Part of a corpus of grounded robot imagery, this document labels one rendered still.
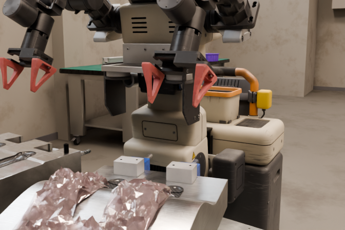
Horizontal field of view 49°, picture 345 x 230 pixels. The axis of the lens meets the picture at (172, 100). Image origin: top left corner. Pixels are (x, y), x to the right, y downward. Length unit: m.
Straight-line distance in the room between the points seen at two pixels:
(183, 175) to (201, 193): 0.06
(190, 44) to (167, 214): 0.36
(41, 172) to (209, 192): 0.31
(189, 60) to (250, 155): 0.67
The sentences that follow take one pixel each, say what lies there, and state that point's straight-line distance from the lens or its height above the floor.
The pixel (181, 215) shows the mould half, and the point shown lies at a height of 0.89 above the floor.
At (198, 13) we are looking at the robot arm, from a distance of 0.78.
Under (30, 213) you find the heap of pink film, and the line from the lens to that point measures 0.52.
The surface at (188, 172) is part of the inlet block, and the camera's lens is 0.70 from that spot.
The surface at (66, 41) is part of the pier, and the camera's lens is 4.23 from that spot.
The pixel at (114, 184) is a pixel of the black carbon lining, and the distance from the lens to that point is 0.72.
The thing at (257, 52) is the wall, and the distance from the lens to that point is 7.83.
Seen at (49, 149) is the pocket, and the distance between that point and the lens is 0.87.
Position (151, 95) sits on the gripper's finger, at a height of 1.00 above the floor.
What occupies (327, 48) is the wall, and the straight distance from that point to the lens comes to 8.80.
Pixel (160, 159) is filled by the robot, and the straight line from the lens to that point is 1.12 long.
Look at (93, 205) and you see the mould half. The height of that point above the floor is 0.89.
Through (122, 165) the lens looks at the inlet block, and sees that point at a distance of 0.74.
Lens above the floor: 1.12
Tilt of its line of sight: 9 degrees down
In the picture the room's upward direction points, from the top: straight up
